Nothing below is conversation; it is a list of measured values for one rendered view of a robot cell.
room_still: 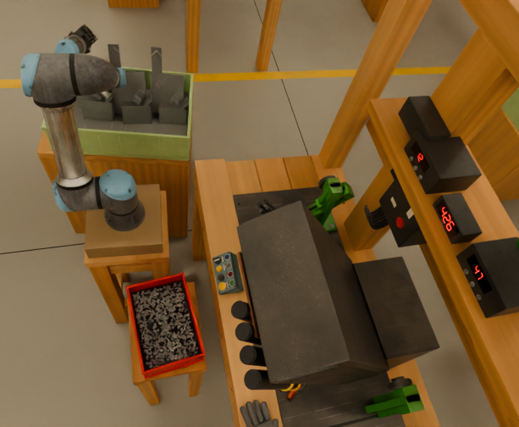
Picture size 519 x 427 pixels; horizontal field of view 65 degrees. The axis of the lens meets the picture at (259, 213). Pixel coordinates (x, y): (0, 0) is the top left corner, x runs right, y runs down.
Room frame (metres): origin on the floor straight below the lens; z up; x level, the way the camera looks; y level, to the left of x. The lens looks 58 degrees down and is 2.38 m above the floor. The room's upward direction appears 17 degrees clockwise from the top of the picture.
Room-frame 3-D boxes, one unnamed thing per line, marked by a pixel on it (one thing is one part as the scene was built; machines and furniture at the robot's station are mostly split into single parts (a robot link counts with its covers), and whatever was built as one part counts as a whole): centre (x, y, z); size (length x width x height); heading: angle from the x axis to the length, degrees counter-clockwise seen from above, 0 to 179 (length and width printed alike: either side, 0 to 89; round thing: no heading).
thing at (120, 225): (0.71, 0.50, 0.98); 0.15 x 0.15 x 0.10
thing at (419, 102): (0.94, -0.37, 1.59); 0.15 x 0.07 x 0.07; 27
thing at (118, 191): (0.71, 0.51, 1.10); 0.13 x 0.12 x 0.14; 116
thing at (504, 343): (0.70, -0.54, 1.52); 0.90 x 0.25 x 0.04; 27
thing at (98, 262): (0.71, 0.50, 0.83); 0.32 x 0.32 x 0.04; 24
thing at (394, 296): (0.54, -0.48, 1.07); 0.30 x 0.18 x 0.34; 27
